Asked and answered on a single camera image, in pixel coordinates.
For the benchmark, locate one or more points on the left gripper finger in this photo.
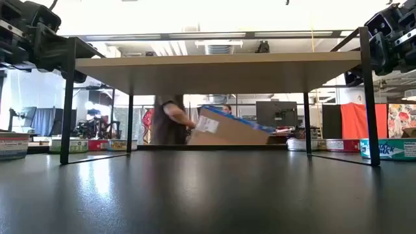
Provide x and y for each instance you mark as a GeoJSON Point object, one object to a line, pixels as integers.
{"type": "Point", "coordinates": [48, 52]}
{"type": "Point", "coordinates": [44, 18]}

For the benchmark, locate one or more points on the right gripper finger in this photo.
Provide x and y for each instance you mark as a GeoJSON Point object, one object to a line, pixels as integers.
{"type": "Point", "coordinates": [396, 22]}
{"type": "Point", "coordinates": [382, 55]}

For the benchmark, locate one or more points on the teal label tuna can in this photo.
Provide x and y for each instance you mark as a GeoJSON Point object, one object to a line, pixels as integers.
{"type": "Point", "coordinates": [393, 150]}

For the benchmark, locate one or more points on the gold lid seafood can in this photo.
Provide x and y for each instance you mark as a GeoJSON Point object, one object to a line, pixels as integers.
{"type": "Point", "coordinates": [13, 146]}

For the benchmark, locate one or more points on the green white label can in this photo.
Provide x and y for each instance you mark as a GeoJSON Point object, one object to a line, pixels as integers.
{"type": "Point", "coordinates": [79, 146]}

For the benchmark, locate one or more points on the wooden cutting board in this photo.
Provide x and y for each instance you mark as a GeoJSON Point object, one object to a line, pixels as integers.
{"type": "Point", "coordinates": [208, 74]}

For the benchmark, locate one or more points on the red label seafood can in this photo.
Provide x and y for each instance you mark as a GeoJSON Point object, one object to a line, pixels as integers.
{"type": "Point", "coordinates": [97, 145]}
{"type": "Point", "coordinates": [341, 145]}

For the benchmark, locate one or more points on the floral patterned cloth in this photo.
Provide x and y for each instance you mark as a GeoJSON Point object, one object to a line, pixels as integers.
{"type": "Point", "coordinates": [401, 118]}

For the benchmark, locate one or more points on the blue curtain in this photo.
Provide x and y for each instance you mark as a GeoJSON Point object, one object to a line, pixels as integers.
{"type": "Point", "coordinates": [42, 122]}

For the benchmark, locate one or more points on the orange cloth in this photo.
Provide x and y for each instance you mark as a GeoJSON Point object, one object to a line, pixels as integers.
{"type": "Point", "coordinates": [354, 120]}

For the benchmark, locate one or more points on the black panel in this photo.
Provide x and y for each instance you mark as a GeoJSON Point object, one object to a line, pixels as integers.
{"type": "Point", "coordinates": [331, 122]}

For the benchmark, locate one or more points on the black background robot arms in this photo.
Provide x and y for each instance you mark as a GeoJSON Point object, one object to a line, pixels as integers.
{"type": "Point", "coordinates": [94, 128]}

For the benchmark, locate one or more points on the colourful patchwork quilt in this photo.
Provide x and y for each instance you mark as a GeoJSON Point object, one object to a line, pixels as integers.
{"type": "Point", "coordinates": [147, 128]}

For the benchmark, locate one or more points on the grey overhead beam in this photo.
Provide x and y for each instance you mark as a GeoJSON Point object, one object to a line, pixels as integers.
{"type": "Point", "coordinates": [208, 35]}

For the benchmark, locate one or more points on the white ceiling light fixture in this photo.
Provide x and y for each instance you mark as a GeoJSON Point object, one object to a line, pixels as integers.
{"type": "Point", "coordinates": [218, 43]}

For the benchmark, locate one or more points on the brown cardboard box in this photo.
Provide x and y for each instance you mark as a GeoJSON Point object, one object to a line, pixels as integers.
{"type": "Point", "coordinates": [234, 130]}

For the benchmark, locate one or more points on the black table mat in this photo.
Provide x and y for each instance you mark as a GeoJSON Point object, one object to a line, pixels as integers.
{"type": "Point", "coordinates": [208, 195]}

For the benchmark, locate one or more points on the black ceiling camera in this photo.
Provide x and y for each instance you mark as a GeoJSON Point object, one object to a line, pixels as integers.
{"type": "Point", "coordinates": [149, 53]}
{"type": "Point", "coordinates": [263, 47]}

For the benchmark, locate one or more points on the grey ceiling duct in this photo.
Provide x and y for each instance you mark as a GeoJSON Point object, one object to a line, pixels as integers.
{"type": "Point", "coordinates": [219, 50]}

